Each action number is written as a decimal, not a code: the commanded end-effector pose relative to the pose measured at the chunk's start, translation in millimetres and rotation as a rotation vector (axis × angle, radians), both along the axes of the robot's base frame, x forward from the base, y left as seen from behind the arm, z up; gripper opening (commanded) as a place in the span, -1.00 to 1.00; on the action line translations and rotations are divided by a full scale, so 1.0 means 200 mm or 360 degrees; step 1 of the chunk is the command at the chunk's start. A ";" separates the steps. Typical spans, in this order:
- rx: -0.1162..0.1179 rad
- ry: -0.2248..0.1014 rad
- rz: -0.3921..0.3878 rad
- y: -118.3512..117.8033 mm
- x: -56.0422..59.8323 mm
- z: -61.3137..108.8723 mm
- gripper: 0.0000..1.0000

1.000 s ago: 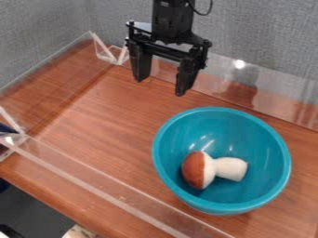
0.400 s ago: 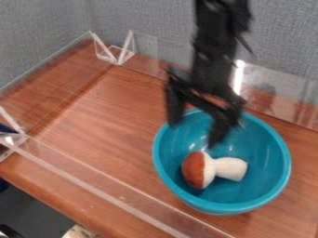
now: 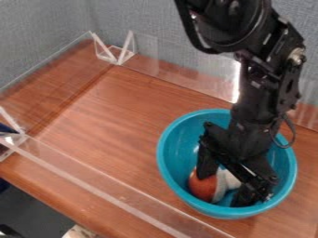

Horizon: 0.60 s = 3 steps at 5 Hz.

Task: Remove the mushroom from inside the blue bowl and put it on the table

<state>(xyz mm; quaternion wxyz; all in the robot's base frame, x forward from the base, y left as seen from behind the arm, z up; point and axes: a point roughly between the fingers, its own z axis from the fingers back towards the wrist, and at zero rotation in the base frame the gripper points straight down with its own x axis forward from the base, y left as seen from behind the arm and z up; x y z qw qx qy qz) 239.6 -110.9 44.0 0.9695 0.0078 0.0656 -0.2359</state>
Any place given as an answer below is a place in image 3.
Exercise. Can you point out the brown and white toy mushroom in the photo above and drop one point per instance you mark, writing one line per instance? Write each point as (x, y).
(209, 186)

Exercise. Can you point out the clear acrylic corner bracket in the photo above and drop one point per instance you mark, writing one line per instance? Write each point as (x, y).
(115, 54)

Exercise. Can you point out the clear acrylic left barrier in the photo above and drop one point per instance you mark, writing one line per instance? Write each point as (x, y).
(54, 56)

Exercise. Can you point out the clear acrylic front barrier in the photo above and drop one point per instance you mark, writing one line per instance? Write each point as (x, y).
(144, 207)

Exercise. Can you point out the dark blue object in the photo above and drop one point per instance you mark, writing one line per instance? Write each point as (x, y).
(7, 129)

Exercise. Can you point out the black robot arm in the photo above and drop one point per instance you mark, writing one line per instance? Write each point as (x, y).
(246, 28)

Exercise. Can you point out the blue plastic bowl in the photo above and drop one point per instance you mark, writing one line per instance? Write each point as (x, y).
(177, 157)

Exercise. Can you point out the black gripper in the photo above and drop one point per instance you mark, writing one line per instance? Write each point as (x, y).
(237, 148)

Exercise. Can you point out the clear acrylic barrier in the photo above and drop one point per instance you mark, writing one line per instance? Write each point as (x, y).
(54, 56)
(144, 207)
(210, 74)

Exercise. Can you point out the clear acrylic back barrier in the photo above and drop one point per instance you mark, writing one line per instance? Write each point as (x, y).
(210, 74)

